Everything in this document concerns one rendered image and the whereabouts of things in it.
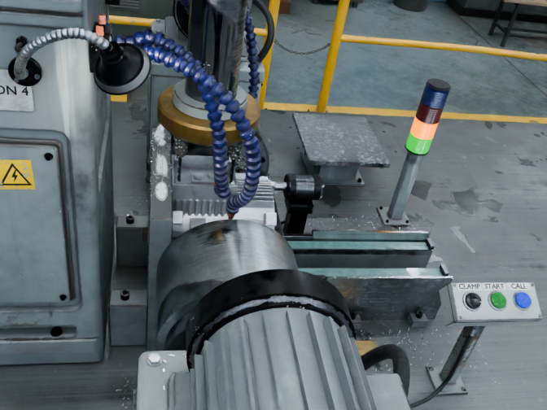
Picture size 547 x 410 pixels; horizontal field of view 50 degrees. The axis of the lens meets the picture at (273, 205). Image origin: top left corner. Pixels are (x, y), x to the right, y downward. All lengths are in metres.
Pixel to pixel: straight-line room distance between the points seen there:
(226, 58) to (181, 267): 0.34
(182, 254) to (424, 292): 0.62
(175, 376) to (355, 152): 1.11
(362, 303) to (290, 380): 0.81
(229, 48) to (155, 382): 0.52
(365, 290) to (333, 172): 0.56
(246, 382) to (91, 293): 0.58
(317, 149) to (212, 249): 0.82
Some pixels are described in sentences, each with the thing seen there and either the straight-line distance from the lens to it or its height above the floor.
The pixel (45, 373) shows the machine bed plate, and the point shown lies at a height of 0.80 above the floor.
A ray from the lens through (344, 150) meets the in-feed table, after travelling 1.72.
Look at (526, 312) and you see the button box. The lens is 1.17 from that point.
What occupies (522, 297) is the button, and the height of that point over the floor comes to 1.07.
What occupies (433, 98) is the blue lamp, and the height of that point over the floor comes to 1.19.
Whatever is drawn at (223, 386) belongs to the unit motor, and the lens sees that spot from 0.56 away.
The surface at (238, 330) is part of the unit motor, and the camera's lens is 0.58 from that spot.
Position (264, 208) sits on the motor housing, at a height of 1.09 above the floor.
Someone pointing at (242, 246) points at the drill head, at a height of 1.16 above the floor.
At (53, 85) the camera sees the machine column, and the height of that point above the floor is 1.40.
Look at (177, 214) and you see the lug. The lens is 1.10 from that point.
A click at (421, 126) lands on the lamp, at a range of 1.52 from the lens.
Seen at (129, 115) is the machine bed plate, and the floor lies 0.80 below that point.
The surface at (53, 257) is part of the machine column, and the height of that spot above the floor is 1.09.
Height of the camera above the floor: 1.78
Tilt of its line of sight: 37 degrees down
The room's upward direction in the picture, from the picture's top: 10 degrees clockwise
